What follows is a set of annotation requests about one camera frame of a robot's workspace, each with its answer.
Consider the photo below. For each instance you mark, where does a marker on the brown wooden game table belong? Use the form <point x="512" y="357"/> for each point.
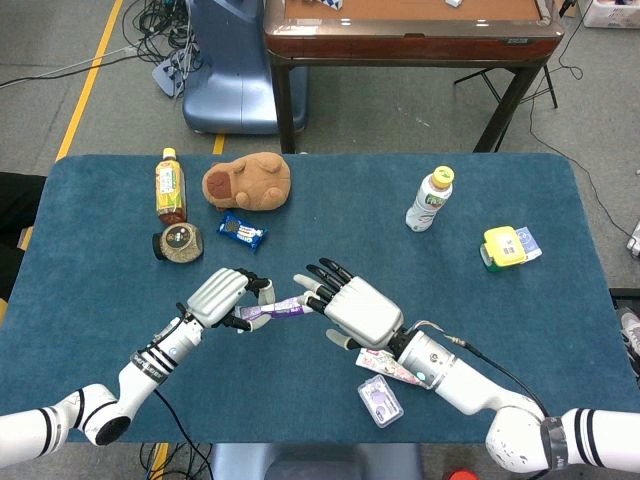
<point x="400" y="45"/>

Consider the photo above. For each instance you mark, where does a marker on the clear case with purple label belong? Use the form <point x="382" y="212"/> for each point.
<point x="380" y="401"/>

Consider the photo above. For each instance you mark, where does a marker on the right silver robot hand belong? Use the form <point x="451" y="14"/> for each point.
<point x="365" y="312"/>

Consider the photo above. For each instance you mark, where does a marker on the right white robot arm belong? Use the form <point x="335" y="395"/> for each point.
<point x="470" y="380"/>

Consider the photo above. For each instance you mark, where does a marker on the purple white tube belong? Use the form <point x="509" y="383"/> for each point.
<point x="280" y="307"/>

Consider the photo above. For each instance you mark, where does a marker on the blue power strip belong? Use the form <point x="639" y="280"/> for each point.
<point x="167" y="75"/>

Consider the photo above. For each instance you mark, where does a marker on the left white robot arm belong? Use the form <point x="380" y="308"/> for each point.
<point x="140" y="370"/>

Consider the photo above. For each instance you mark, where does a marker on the grey sneaker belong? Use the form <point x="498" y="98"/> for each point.
<point x="632" y="332"/>

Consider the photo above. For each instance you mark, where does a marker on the white device on floor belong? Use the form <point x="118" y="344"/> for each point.
<point x="634" y="245"/>

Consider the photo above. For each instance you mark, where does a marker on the blue machine base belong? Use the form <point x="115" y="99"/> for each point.
<point x="235" y="90"/>

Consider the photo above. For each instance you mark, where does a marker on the yellow and green lidded box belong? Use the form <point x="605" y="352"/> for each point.
<point x="502" y="245"/>

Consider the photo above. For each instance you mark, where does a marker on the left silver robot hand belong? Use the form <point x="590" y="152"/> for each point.
<point x="220" y="297"/>

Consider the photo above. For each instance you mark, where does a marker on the blue cookie pack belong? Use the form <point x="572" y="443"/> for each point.
<point x="242" y="232"/>

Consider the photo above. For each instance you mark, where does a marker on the tea bottle with yellow label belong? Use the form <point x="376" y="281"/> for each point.
<point x="170" y="190"/>

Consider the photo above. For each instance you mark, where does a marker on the floral white tube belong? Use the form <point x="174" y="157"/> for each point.
<point x="380" y="365"/>

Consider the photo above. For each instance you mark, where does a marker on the red object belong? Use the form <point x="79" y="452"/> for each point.
<point x="462" y="475"/>

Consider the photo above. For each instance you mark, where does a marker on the glass seed jar black lid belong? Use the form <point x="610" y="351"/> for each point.
<point x="180" y="242"/>

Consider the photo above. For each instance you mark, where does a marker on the white drink bottle yellow cap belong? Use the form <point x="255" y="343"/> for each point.
<point x="427" y="202"/>

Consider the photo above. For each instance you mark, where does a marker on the blue white checkered item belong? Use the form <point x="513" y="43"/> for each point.
<point x="330" y="3"/>

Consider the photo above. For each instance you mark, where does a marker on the blue carpet table mat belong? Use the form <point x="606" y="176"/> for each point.
<point x="350" y="225"/>

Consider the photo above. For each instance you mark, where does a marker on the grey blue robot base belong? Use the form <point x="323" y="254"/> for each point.
<point x="320" y="462"/>

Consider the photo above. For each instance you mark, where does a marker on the brown capybara plush toy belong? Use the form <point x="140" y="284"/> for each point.
<point x="255" y="180"/>

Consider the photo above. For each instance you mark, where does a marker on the white storage box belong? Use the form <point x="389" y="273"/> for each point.
<point x="615" y="15"/>

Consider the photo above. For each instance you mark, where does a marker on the white tile on game table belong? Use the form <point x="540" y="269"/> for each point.
<point x="453" y="3"/>

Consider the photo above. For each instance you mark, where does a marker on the small blue white card box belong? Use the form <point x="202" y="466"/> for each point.
<point x="531" y="242"/>

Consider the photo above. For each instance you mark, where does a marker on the black folding stand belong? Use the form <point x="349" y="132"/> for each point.
<point x="550" y="85"/>

